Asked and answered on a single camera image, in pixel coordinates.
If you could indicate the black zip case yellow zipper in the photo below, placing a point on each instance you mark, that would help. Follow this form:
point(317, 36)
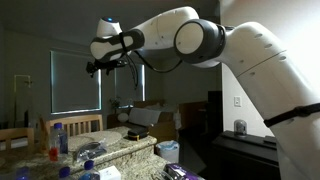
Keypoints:
point(137, 133)

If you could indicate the brown paper bag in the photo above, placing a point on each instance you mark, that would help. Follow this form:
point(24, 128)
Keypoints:
point(43, 136)

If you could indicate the white trash bin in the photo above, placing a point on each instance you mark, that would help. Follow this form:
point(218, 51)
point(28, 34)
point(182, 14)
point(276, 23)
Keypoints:
point(167, 151)

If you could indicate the round woven placemat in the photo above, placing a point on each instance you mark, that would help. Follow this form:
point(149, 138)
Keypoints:
point(106, 136)

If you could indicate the wooden daybed sofa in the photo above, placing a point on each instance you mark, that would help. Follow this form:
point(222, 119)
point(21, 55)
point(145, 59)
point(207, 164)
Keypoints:
point(166, 129)

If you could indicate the wide window grey blind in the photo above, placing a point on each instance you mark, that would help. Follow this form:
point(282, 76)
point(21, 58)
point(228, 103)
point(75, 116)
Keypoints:
point(75, 90)

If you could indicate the tall clear water bottle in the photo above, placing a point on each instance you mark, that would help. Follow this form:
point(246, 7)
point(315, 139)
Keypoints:
point(60, 141)

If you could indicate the black low dresser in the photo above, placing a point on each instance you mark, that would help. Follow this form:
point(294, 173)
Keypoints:
point(246, 160)

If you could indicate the white wall light switch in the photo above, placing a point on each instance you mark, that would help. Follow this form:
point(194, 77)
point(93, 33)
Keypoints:
point(237, 101)

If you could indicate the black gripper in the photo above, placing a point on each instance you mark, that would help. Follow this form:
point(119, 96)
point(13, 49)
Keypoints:
point(110, 68)

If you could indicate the small blue cap bottle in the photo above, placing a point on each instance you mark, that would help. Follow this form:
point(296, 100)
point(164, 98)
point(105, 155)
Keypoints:
point(89, 171)
point(22, 174)
point(64, 173)

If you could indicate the grey square pillow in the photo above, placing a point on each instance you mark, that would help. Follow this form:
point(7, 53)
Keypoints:
point(144, 116)

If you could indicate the small white box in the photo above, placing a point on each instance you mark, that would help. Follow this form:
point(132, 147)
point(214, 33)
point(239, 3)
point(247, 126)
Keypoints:
point(110, 173)

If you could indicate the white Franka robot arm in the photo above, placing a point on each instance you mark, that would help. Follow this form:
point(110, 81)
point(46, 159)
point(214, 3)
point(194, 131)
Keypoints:
point(260, 73)

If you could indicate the potted plant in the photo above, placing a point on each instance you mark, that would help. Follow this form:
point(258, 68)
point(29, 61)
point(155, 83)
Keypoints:
point(115, 102)

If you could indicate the round white cushion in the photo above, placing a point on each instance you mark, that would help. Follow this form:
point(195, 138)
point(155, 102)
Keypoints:
point(122, 117)

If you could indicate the purple plastic wrapped package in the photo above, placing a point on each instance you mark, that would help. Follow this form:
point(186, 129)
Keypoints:
point(181, 172)

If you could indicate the narrow window grey blind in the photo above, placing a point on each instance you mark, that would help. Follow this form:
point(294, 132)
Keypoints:
point(128, 86)

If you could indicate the wooden slat back chair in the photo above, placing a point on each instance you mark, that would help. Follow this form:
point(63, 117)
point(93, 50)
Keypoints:
point(16, 133)
point(76, 119)

